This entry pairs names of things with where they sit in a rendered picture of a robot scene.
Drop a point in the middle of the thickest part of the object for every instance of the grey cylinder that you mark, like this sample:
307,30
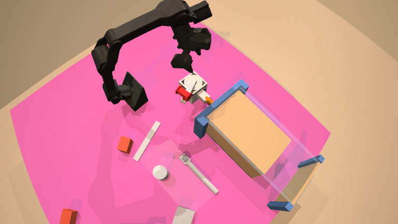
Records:
160,172

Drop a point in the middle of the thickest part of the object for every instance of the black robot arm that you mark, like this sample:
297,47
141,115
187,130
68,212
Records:
174,13

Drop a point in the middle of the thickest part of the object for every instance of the orange-red box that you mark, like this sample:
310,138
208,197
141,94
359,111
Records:
125,144
68,216

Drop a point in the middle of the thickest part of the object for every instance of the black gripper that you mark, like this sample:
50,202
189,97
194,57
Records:
184,60

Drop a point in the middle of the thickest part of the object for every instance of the beige cube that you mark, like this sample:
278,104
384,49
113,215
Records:
183,215

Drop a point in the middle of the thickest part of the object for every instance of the beige flat bar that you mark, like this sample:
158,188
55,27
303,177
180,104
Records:
147,140

